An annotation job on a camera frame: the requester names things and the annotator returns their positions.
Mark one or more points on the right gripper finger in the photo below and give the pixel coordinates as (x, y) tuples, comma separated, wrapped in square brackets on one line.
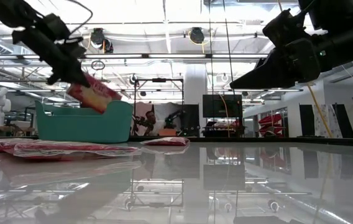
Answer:
[(266, 76)]

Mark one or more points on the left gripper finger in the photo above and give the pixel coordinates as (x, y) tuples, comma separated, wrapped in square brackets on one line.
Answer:
[(72, 74), (53, 77)]

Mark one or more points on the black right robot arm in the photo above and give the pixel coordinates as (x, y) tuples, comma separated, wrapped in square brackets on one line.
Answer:
[(350, 37)]

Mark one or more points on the black background robot arm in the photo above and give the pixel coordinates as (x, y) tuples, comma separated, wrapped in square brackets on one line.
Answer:
[(172, 119), (139, 122)]

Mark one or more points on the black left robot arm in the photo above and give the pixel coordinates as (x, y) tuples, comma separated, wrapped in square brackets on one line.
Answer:
[(5, 11)]

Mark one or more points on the red shelving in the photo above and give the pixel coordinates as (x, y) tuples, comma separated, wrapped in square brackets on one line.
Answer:
[(269, 119)]

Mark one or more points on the black monitor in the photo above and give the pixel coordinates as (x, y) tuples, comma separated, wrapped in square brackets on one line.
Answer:
[(222, 105)]

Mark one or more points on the teal plastic basket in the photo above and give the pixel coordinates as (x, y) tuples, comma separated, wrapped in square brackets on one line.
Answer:
[(83, 127)]

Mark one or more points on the small dark ceiling reel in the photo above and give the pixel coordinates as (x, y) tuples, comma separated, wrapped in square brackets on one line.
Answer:
[(132, 80)]

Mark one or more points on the background wooden table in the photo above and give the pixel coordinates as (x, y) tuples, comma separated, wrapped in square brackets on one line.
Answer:
[(8, 128)]

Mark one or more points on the person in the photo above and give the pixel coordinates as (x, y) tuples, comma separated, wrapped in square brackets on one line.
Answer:
[(151, 119)]

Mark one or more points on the long ceiling light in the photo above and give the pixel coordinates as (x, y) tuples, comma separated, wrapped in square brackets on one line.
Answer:
[(176, 56)]

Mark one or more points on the orange box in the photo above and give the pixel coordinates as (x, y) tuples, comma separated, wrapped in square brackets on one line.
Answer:
[(167, 132)]

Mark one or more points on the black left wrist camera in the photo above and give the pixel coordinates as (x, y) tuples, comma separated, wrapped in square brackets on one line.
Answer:
[(55, 26)]

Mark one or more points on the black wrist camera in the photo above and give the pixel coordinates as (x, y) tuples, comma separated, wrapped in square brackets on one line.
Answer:
[(283, 28), (55, 26)]

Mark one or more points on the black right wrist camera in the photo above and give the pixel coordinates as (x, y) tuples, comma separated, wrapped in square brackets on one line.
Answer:
[(283, 28)]

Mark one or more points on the black frame stand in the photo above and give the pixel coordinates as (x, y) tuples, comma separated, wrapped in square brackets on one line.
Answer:
[(159, 80)]

